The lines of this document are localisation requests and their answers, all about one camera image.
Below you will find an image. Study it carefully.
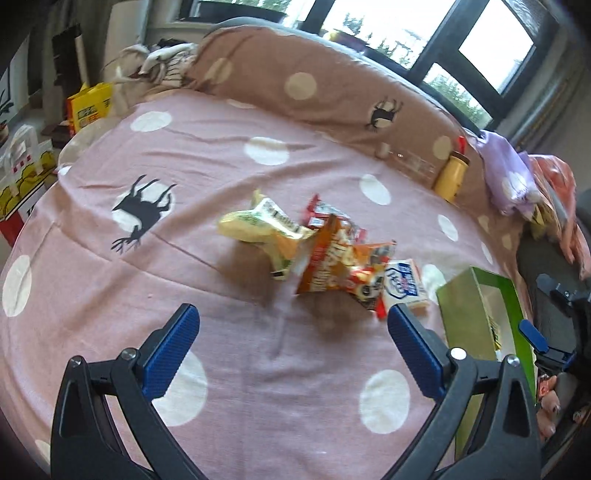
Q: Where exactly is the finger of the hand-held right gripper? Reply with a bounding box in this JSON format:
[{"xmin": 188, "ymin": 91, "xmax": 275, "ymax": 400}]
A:
[
  {"xmin": 536, "ymin": 272, "xmax": 591, "ymax": 319},
  {"xmin": 518, "ymin": 318, "xmax": 578, "ymax": 370}
]

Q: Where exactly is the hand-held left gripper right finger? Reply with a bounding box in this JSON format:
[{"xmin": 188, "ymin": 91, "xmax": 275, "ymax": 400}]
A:
[{"xmin": 387, "ymin": 303, "xmax": 542, "ymax": 480}]

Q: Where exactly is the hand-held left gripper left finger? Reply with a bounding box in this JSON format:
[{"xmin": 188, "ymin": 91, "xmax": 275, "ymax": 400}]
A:
[{"xmin": 50, "ymin": 303, "xmax": 206, "ymax": 480}]

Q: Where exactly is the cream packet red edge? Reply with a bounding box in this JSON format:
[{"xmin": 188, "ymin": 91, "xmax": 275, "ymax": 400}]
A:
[{"xmin": 376, "ymin": 257, "xmax": 431, "ymax": 320}]

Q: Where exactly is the green cardboard box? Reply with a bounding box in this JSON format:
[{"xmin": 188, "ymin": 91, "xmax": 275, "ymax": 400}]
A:
[{"xmin": 435, "ymin": 265, "xmax": 539, "ymax": 462}]

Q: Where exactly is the orange cartoon snack packet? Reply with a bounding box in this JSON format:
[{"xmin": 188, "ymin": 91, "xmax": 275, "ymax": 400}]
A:
[{"xmin": 294, "ymin": 215, "xmax": 398, "ymax": 311}]

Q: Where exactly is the small yellow green corn packet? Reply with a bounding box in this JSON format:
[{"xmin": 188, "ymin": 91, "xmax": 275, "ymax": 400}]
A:
[{"xmin": 218, "ymin": 188, "xmax": 317, "ymax": 280}]

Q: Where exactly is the red snack packet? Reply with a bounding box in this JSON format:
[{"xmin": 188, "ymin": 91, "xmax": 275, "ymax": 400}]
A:
[{"xmin": 302, "ymin": 194, "xmax": 368, "ymax": 241}]

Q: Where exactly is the person's right hand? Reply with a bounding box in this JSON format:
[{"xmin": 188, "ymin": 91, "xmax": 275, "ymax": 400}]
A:
[{"xmin": 537, "ymin": 375, "xmax": 564, "ymax": 439}]

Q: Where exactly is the dark grey chair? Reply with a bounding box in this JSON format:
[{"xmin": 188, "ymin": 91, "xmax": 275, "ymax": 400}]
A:
[{"xmin": 516, "ymin": 231, "xmax": 591, "ymax": 324}]

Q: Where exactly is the yellow printed cloth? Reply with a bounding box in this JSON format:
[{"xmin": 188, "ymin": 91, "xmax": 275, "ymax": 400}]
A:
[{"xmin": 529, "ymin": 203, "xmax": 555, "ymax": 236}]

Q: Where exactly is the pink orange cloth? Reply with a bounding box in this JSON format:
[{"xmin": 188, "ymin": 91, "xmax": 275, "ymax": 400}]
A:
[{"xmin": 529, "ymin": 154, "xmax": 578, "ymax": 264}]

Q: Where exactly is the purple printed cloth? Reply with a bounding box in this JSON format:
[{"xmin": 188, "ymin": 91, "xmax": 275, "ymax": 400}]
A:
[{"xmin": 471, "ymin": 130, "xmax": 543, "ymax": 217}]

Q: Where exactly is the yellow bottle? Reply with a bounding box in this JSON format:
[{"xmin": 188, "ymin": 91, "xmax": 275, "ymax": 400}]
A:
[{"xmin": 433, "ymin": 136, "xmax": 471, "ymax": 204}]

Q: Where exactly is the clear plastic bottle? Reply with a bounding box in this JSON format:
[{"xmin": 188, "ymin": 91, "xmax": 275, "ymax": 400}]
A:
[{"xmin": 376, "ymin": 142, "xmax": 439, "ymax": 185}]

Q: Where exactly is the pink polka dot bedsheet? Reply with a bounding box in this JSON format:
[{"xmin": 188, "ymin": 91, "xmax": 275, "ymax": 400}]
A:
[{"xmin": 0, "ymin": 90, "xmax": 536, "ymax": 480}]

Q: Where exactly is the yellow paper bag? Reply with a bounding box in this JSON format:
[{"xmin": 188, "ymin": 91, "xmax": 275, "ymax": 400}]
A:
[{"xmin": 67, "ymin": 82, "xmax": 115, "ymax": 136}]

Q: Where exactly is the brown polka dot bolster pillow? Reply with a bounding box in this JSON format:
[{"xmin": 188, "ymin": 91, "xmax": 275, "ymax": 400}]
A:
[{"xmin": 187, "ymin": 25, "xmax": 485, "ymax": 195}]

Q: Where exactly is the white striped cloth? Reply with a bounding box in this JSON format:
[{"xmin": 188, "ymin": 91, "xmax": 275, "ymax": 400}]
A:
[{"xmin": 104, "ymin": 41, "xmax": 199, "ymax": 100}]

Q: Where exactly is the white panel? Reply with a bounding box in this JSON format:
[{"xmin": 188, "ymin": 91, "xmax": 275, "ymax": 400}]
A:
[{"xmin": 108, "ymin": 0, "xmax": 151, "ymax": 65}]

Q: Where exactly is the black window frame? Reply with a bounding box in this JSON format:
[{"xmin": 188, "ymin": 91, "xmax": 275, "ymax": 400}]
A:
[{"xmin": 175, "ymin": 0, "xmax": 568, "ymax": 132}]

